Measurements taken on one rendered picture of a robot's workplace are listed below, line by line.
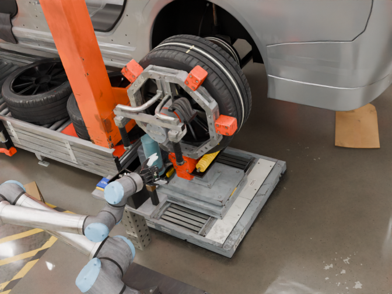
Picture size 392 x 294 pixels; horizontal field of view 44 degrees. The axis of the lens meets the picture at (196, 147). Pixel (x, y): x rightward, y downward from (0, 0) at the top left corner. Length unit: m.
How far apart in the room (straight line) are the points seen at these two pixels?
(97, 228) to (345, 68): 1.41
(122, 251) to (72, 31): 1.14
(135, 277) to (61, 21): 1.37
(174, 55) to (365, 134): 1.76
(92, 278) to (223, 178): 1.21
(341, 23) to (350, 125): 1.50
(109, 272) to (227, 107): 0.98
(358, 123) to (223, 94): 1.62
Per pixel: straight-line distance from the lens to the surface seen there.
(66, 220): 2.20
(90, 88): 2.80
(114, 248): 2.38
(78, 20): 2.68
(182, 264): 2.99
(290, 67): 2.65
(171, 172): 3.31
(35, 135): 3.77
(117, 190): 2.12
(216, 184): 3.07
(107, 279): 2.26
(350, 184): 3.36
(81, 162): 3.57
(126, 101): 3.10
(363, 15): 2.40
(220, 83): 2.45
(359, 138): 3.70
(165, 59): 2.52
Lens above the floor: 2.36
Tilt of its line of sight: 39 degrees down
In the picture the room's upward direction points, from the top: 11 degrees counter-clockwise
